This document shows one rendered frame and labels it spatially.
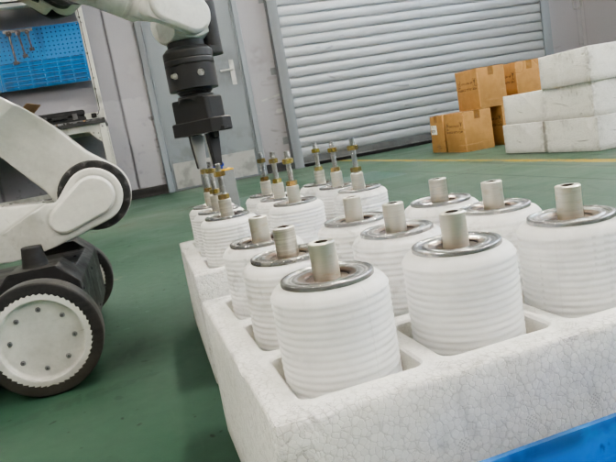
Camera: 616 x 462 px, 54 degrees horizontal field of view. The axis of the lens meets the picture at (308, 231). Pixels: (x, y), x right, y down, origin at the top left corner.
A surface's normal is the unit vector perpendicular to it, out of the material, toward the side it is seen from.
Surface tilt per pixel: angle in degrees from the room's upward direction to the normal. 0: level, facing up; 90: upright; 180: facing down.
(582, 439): 88
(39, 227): 101
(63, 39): 90
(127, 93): 90
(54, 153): 90
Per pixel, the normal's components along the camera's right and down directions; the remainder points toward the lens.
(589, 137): -0.93, 0.22
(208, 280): 0.26, 0.11
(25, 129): 0.53, 0.40
